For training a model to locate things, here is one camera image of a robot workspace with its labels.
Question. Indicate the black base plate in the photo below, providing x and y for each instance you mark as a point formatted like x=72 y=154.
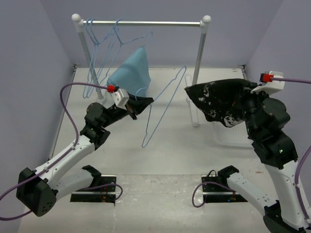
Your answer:
x=101 y=195
x=215 y=194

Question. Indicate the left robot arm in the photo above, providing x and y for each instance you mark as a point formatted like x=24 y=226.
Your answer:
x=41 y=188

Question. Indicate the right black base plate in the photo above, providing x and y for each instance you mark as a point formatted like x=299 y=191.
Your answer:
x=215 y=194

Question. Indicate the light blue folded trousers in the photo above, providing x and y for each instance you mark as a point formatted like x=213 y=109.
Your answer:
x=133 y=74

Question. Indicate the clear plastic basket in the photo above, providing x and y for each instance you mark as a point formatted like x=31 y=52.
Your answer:
x=231 y=137

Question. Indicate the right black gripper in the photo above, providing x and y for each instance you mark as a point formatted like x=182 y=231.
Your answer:
x=246 y=92

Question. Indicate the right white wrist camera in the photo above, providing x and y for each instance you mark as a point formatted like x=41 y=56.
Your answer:
x=271 y=83

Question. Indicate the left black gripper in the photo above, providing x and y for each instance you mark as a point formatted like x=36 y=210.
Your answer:
x=138 y=106

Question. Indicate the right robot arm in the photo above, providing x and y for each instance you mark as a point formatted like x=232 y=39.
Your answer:
x=289 y=211

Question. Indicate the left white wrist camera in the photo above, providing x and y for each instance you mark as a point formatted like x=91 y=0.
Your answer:
x=120 y=98

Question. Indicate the empty blue wire hanger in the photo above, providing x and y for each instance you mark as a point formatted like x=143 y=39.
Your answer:
x=99 y=53

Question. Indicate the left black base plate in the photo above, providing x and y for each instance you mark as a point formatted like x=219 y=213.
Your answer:
x=101 y=195

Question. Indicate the black white patterned trousers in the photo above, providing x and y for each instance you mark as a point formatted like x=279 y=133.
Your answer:
x=221 y=100

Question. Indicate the blue wire trouser hanger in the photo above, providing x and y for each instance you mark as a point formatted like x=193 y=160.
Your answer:
x=173 y=77

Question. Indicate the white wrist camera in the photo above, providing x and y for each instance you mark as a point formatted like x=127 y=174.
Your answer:
x=120 y=98
x=271 y=83

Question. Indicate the white metal clothes rack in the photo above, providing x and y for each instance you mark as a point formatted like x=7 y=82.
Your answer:
x=101 y=28

